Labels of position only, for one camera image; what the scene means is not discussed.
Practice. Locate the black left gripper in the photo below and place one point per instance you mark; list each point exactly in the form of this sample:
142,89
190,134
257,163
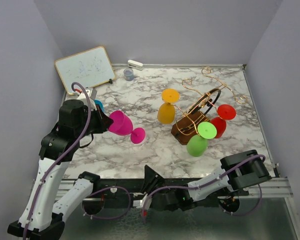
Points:
105,121

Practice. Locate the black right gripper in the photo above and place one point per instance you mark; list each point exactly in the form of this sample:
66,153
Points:
151,180

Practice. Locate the magenta plastic wine glass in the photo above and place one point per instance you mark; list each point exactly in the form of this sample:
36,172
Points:
123,126

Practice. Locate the blue plastic wine glass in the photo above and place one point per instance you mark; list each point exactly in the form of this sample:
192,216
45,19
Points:
100,105

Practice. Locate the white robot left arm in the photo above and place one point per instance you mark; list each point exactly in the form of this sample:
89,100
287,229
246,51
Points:
42,219

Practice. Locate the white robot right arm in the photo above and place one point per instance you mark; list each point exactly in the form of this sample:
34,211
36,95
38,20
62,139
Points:
235,173

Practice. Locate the green plastic wine glass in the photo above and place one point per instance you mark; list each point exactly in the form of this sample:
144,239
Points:
198,143

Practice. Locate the yellow plastic wine glass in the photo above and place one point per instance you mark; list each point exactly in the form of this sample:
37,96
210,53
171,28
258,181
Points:
166,112

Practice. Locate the red plastic wine glass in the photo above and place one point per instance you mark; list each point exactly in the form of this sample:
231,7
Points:
225,113

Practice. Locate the small blue glass jar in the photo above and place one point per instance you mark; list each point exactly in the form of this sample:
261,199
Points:
128,74

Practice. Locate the gold framed whiteboard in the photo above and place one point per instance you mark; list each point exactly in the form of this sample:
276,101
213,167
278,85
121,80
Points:
90,68

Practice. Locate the white eraser block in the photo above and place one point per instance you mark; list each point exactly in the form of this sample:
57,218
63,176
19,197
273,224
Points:
135,65

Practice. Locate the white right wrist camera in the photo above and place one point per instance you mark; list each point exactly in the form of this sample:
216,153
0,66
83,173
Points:
143,204

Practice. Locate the black metal base frame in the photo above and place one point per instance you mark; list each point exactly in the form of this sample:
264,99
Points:
119,193

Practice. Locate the copper wire glass rack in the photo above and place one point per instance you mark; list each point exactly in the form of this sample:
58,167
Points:
203,110

